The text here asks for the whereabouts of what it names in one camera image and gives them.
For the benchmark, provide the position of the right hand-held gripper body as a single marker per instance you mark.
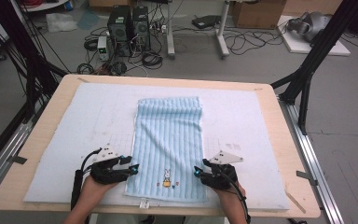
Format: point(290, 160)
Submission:
point(220, 179)

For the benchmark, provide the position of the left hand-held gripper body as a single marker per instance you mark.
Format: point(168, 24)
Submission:
point(105, 172)

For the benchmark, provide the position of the light blue striped towel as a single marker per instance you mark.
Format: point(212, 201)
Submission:
point(167, 140)

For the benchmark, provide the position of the person's right hand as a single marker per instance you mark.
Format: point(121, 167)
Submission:
point(233, 196)

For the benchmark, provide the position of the person's left hand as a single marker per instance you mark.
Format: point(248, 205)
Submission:
point(94, 191)

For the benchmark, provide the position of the person's lap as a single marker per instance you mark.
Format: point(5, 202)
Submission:
point(127, 220)

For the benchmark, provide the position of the white grid mat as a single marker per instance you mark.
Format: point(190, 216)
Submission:
point(245, 124)

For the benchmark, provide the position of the grey tape piece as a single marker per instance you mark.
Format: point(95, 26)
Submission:
point(306, 176)

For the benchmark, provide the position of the wooden table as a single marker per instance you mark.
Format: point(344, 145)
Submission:
point(167, 79)

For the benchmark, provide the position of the white power supply box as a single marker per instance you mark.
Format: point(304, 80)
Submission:
point(103, 48)

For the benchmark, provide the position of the large black computer tower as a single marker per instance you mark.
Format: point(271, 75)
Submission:
point(118, 31)

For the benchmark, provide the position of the white desk leg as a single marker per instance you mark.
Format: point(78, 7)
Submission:
point(170, 34)
point(222, 34)

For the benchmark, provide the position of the slim black computer tower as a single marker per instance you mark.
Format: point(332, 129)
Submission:
point(141, 28)

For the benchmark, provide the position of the flat black device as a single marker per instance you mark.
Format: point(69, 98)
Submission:
point(205, 21)

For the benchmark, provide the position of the blue floor sheet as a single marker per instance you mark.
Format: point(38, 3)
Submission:
point(88, 20)

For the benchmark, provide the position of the white floor board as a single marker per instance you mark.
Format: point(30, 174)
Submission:
point(298, 46)

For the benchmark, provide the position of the clear plastic bag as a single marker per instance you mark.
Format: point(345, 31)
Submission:
point(60, 22)

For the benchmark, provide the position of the brown cardboard box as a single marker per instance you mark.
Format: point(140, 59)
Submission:
point(258, 14)

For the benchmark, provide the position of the grey robot head device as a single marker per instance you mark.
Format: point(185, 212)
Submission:
point(310, 26)

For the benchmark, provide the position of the aluminium rail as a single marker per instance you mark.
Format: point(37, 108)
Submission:
point(317, 168)
point(9, 149)

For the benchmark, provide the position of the black metal frame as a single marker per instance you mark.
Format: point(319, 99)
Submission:
point(28, 62)
point(310, 62)

